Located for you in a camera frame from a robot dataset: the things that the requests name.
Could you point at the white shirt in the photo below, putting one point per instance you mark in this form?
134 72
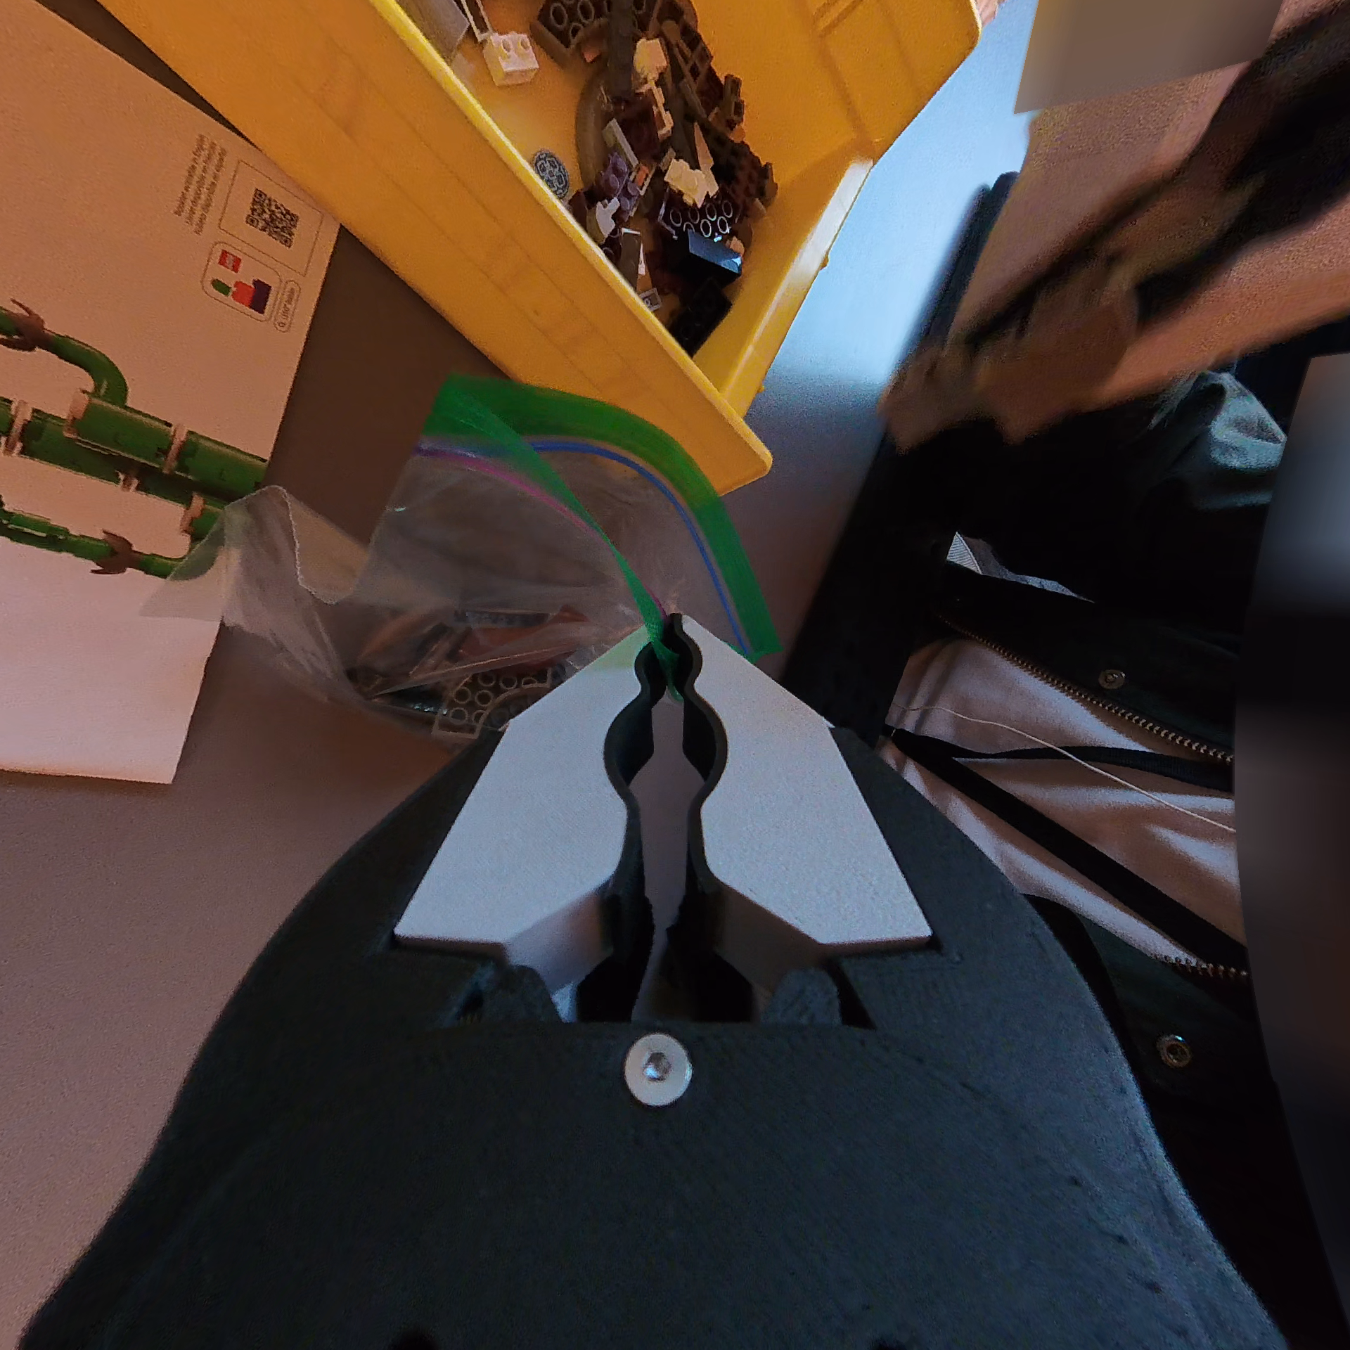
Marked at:
981 690

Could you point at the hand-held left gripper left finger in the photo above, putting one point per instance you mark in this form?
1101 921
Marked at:
526 843

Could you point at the dark green jacket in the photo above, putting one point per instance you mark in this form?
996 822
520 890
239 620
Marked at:
1054 505

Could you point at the pile of toy building bricks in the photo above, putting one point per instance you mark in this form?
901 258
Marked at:
685 188

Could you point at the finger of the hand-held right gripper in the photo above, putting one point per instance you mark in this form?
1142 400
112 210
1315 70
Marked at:
1095 188
1212 317

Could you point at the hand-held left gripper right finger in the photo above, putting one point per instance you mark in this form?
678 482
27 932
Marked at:
812 843

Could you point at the small cluster of toy bricks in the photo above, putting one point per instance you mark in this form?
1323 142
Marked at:
474 686

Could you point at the grey desk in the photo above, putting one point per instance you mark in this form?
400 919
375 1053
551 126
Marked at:
157 948

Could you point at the clear zip bag green seal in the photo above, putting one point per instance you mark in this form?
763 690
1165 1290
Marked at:
474 548

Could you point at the yellow plastic storage bin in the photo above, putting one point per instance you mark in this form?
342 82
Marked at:
421 210

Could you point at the plant building instruction booklet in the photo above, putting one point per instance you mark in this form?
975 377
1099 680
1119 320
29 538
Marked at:
126 262

